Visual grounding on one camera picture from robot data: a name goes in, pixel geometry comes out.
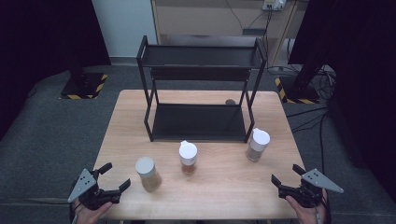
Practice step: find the person's right hand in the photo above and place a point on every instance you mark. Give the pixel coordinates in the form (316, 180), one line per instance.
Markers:
(306, 214)

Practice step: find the person's left hand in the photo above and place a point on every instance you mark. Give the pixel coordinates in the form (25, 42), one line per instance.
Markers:
(91, 215)

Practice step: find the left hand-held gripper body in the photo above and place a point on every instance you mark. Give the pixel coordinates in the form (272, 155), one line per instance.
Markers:
(90, 193)

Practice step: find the reddish-brown spice jar white lid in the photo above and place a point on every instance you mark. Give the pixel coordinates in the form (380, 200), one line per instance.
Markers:
(188, 154)

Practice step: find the grey spice jar white lid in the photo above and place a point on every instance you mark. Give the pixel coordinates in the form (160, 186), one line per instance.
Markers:
(260, 140)

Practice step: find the tan spice jar grey lid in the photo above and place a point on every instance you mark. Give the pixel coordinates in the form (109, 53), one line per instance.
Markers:
(146, 166)

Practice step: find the black curtain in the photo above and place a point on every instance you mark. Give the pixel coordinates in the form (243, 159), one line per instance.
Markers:
(43, 46)
(358, 62)

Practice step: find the black two-tier metal rack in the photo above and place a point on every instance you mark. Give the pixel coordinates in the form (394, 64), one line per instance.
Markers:
(199, 123)

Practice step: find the small grey round disc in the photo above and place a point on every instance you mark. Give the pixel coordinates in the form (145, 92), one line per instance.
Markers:
(230, 102)

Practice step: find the light wooden desk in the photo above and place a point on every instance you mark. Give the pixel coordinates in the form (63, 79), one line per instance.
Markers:
(199, 18)

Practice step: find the dark flat bar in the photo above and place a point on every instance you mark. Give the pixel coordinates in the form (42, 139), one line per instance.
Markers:
(253, 31)

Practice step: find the white power strip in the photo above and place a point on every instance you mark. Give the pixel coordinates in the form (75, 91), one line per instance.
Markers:
(274, 4)

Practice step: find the black stand with striped base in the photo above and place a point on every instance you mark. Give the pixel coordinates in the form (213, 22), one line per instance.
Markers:
(299, 91)
(82, 87)

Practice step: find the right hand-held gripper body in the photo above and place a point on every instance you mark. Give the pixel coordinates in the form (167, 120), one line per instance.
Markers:
(306, 189)

